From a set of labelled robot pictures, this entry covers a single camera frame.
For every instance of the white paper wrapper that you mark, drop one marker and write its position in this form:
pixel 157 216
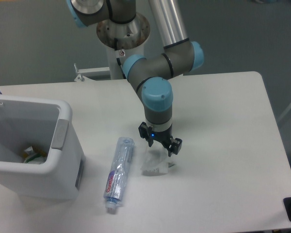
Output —
pixel 157 162

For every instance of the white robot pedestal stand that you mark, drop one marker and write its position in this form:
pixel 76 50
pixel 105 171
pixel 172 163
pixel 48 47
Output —
pixel 120 41

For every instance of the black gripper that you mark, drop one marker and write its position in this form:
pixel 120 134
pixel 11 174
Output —
pixel 173 145

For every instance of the clear crushed plastic bottle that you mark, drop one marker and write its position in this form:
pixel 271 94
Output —
pixel 118 175

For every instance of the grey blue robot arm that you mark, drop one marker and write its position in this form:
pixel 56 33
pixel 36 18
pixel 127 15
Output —
pixel 148 77

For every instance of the white plastic trash can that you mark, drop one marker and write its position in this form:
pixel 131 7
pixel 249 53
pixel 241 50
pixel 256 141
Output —
pixel 46 124

